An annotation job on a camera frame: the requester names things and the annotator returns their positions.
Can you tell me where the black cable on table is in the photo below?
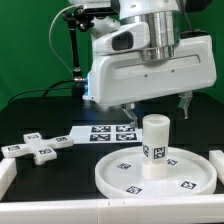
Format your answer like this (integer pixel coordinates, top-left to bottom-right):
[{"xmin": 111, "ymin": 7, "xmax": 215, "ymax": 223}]
[{"xmin": 7, "ymin": 78, "xmax": 84, "ymax": 105}]

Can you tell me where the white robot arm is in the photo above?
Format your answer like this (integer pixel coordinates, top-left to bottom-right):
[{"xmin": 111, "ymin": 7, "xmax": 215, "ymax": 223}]
[{"xmin": 68, "ymin": 0, "xmax": 216, "ymax": 128}]

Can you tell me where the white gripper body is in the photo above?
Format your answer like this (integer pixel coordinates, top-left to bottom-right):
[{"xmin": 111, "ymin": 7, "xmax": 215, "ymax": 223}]
[{"xmin": 87, "ymin": 35, "xmax": 216, "ymax": 107}]

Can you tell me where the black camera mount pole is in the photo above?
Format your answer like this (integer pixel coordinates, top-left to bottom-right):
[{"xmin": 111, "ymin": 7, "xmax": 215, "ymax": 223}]
[{"xmin": 62, "ymin": 7, "xmax": 94, "ymax": 98}]

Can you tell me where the white cross-shaped table base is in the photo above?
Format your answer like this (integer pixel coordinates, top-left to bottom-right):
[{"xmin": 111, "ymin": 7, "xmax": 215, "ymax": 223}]
[{"xmin": 1, "ymin": 132, "xmax": 74, "ymax": 165}]

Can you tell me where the white round table top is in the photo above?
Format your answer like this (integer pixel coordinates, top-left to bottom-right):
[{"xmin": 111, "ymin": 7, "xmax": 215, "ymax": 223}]
[{"xmin": 95, "ymin": 146, "xmax": 217, "ymax": 198}]

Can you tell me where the grey cable loop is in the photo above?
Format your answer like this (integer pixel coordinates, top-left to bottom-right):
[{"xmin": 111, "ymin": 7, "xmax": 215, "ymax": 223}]
[{"xmin": 48, "ymin": 4, "xmax": 81, "ymax": 73}]

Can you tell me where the white marker plate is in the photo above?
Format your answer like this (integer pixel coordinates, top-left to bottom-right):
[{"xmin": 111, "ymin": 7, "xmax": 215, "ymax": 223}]
[{"xmin": 70, "ymin": 124, "xmax": 142, "ymax": 144}]

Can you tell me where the white front fence rail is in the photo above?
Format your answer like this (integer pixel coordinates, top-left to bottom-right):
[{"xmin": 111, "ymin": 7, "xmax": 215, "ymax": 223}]
[{"xmin": 0, "ymin": 194, "xmax": 224, "ymax": 224}]

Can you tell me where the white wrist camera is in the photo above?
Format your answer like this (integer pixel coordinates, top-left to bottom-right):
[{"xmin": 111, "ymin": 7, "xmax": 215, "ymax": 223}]
[{"xmin": 93, "ymin": 22, "xmax": 150, "ymax": 55}]

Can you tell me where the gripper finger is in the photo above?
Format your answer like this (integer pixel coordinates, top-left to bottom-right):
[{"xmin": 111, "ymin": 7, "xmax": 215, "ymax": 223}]
[
  {"xmin": 122, "ymin": 103, "xmax": 138, "ymax": 128},
  {"xmin": 178, "ymin": 91, "xmax": 193, "ymax": 119}
]

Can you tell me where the white left fence rail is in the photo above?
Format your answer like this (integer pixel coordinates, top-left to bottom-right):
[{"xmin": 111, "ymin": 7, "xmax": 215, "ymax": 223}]
[{"xmin": 0, "ymin": 158, "xmax": 17, "ymax": 200}]

